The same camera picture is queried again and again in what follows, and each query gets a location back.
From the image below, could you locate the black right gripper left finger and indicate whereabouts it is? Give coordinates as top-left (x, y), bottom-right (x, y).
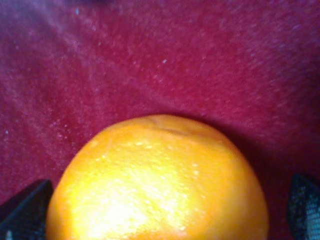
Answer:
top-left (0, 179), bottom-right (53, 240)

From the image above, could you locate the orange tangerine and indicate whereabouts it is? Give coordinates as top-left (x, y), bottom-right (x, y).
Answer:
top-left (45, 115), bottom-right (269, 240)

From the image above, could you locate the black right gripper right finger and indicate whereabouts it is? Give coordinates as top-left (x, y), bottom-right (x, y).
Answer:
top-left (286, 174), bottom-right (320, 240)

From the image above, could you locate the red velvet tablecloth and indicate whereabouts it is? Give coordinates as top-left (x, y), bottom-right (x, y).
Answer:
top-left (0, 0), bottom-right (320, 240)

